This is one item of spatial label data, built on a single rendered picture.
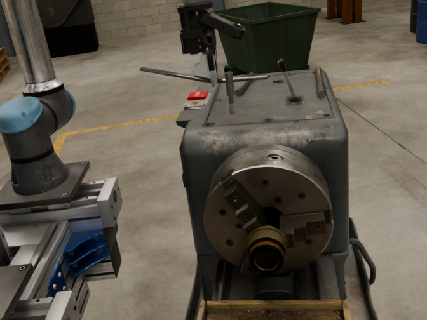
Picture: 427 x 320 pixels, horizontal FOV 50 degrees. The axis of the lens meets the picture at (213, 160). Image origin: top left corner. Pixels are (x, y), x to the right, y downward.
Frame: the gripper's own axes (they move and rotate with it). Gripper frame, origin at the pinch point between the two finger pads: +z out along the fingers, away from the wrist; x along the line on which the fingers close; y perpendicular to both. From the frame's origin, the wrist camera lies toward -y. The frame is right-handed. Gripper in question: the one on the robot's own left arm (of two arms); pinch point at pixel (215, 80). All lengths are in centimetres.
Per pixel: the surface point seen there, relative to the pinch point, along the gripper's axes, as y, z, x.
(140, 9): 273, 84, -945
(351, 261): -41, 84, -29
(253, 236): -8.5, 26.7, 33.4
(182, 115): 12.4, 12.5, -9.7
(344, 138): -32.0, 15.6, 7.7
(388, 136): -112, 137, -265
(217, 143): 0.6, 15.1, 6.8
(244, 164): -7.1, 14.7, 21.4
